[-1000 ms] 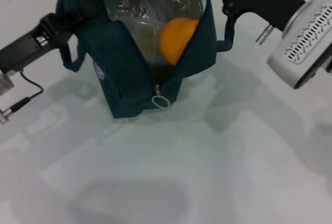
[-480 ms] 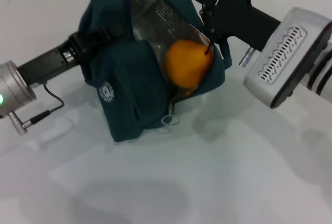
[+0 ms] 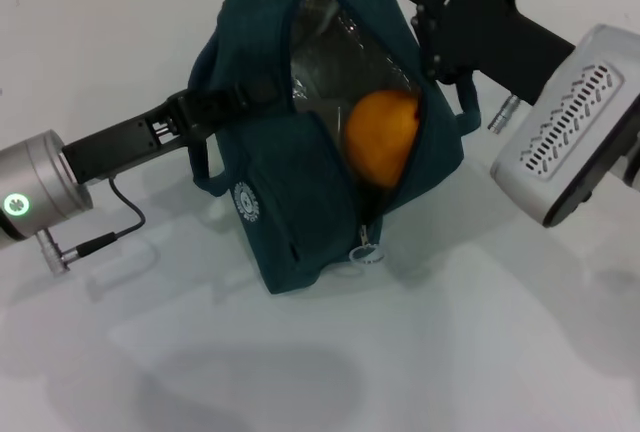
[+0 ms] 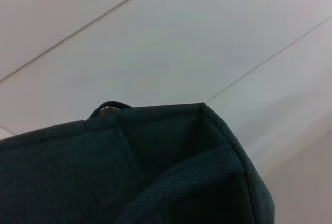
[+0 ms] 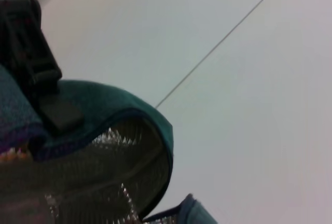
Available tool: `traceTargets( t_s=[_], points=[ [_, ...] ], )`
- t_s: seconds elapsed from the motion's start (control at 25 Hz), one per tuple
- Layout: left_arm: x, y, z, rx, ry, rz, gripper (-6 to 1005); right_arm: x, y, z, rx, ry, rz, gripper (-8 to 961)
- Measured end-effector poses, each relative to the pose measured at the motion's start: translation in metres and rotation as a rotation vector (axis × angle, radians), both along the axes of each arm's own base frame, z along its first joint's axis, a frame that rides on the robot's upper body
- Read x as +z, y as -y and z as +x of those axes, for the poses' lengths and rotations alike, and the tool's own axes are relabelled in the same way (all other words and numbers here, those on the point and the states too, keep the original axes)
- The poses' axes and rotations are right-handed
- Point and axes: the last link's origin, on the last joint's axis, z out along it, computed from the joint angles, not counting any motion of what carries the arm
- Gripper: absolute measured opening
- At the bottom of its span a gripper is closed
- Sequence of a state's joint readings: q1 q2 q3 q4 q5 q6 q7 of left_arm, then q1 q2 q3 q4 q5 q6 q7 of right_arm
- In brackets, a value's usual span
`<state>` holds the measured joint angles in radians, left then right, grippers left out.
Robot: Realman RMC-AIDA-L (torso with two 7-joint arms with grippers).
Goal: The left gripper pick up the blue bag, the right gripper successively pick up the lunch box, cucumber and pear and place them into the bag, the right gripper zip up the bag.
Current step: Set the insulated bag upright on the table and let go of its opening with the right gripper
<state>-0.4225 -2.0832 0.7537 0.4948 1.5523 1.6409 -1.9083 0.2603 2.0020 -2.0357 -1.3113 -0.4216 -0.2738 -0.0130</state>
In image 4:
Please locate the dark teal insulated lunch bag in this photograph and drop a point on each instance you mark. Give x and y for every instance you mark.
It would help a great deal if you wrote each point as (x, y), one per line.
(103, 169)

